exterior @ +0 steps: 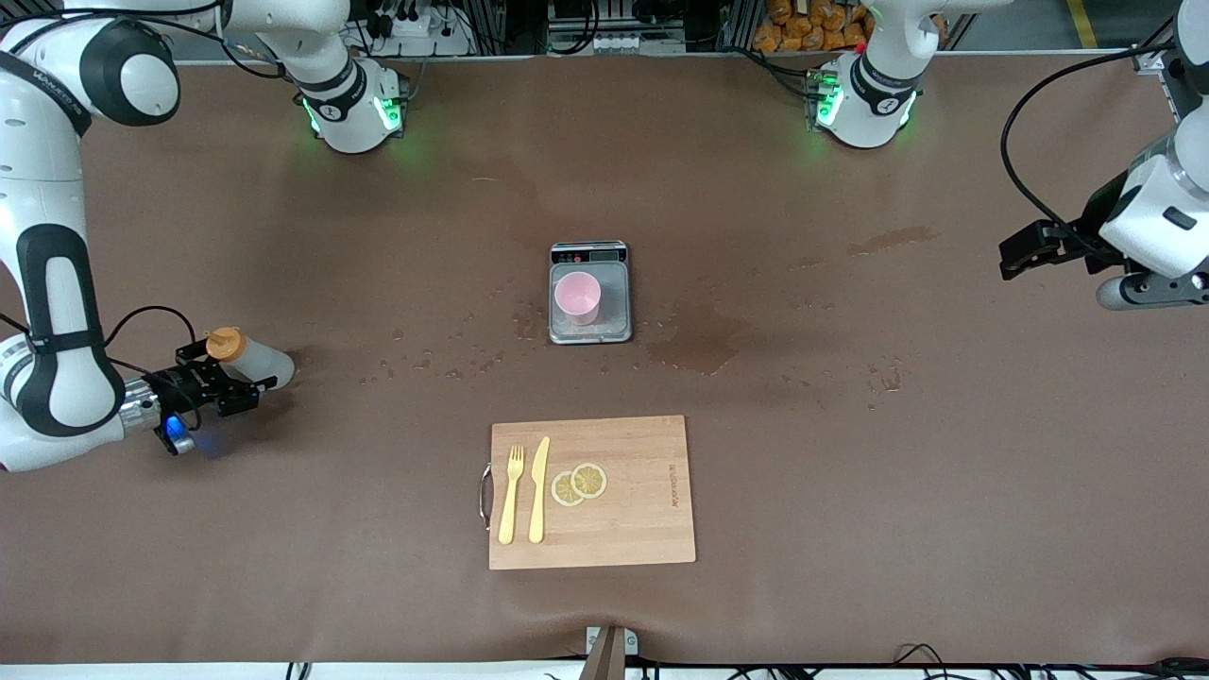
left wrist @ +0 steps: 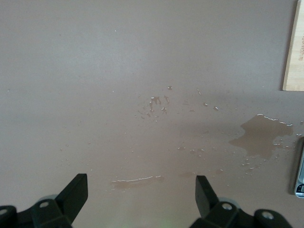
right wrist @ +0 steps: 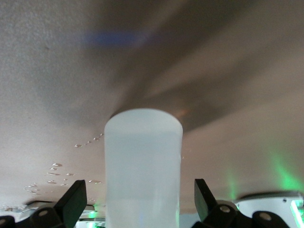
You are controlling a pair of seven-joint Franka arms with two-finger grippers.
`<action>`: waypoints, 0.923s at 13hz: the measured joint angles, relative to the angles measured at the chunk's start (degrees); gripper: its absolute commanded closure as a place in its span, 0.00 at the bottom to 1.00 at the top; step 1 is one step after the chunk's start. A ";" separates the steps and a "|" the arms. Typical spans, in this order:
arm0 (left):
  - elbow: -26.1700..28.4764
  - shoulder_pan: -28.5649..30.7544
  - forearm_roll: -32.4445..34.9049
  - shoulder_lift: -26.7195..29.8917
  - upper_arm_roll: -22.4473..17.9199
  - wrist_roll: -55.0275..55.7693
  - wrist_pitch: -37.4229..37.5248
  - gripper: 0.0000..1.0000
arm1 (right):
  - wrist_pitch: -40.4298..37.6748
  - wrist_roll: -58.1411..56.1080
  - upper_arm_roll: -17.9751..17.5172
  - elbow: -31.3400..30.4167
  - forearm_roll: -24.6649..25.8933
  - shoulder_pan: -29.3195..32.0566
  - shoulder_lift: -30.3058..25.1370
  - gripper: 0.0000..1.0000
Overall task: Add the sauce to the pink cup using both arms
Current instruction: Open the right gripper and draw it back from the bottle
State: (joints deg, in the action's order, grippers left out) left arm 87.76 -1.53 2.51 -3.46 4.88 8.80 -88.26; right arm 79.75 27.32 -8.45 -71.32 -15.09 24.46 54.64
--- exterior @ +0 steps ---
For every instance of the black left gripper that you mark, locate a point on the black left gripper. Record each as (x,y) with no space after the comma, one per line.
(1098,224)

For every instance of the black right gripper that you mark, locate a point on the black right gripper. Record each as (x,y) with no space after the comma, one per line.
(176,388)

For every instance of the clear orange-capped sauce bottle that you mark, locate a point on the clear orange-capped sauce bottle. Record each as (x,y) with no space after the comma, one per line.
(264,364)

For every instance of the pink plastic cup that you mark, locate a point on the pink plastic cup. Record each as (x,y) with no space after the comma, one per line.
(578,297)

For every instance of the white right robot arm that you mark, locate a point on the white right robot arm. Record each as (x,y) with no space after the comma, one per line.
(38,142)

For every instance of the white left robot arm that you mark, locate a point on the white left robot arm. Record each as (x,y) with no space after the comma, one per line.
(874,99)

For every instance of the brown table cover sheet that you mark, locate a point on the brown table cover sheet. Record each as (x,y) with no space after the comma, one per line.
(945,425)

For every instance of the yellow plastic fork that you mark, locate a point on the yellow plastic fork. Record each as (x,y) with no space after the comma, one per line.
(510,501)

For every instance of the orange toy food pile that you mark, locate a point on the orange toy food pile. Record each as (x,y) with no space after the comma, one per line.
(793,33)

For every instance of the yellow plastic knife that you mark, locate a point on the yellow plastic knife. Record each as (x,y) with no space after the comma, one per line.
(538,501)

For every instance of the lemon slice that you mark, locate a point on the lemon slice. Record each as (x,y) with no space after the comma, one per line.
(590,480)
(563,491)

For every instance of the white power strip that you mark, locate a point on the white power strip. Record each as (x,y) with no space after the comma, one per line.
(416,38)

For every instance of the grey digital kitchen scale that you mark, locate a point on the grey digital kitchen scale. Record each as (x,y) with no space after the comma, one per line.
(614,302)

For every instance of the wooden cutting board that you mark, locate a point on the wooden cutting board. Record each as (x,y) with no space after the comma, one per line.
(623,510)

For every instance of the white connector box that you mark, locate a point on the white connector box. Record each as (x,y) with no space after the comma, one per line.
(614,42)

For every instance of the aluminium frame profile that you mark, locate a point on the aluminium frame profile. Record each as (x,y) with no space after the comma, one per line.
(1152,57)

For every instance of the brown post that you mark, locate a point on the brown post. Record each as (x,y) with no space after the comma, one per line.
(604,661)

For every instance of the grey metal table bracket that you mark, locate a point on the grey metal table bracket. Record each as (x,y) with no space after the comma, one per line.
(631,642)

